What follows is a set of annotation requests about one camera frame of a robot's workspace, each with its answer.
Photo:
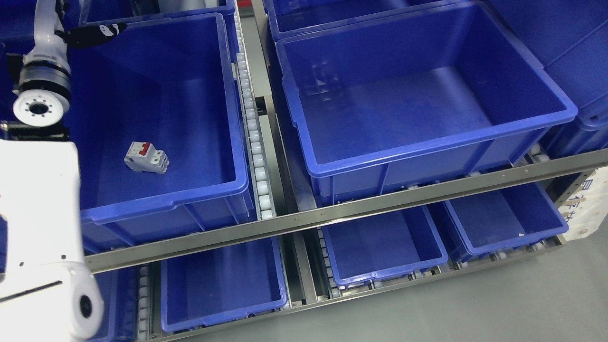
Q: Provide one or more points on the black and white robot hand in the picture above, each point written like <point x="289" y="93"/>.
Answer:
<point x="49" y="31"/>

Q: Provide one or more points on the grey red circuit breaker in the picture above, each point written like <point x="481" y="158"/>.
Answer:
<point x="144" y="157"/>

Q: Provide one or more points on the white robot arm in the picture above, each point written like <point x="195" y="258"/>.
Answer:
<point x="48" y="293"/>

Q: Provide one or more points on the metal shelf rack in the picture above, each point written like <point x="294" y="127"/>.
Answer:
<point x="297" y="221"/>

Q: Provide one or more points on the blue bin top left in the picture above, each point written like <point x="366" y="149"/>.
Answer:
<point x="16" y="31"/>

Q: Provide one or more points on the large blue bin left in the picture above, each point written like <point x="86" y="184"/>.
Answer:
<point x="169" y="82"/>

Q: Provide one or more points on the large blue bin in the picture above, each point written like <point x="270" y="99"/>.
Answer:
<point x="169" y="82"/>
<point x="405" y="100"/>

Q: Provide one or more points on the blue bin top middle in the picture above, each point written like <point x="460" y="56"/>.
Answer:
<point x="290" y="18"/>

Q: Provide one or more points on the lower blue bin left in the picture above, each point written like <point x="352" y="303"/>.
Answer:
<point x="222" y="285"/>

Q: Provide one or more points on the large blue bin right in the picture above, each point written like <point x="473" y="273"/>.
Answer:
<point x="405" y="100"/>

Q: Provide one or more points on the lower blue bin middle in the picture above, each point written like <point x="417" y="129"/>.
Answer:
<point x="384" y="246"/>

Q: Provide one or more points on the lower blue bin right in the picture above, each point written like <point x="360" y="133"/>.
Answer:
<point x="510" y="218"/>

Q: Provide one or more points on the blue bin far right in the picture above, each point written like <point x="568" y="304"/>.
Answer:
<point x="570" y="40"/>

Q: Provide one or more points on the white signboard with characters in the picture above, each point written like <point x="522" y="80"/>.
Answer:
<point x="585" y="210"/>

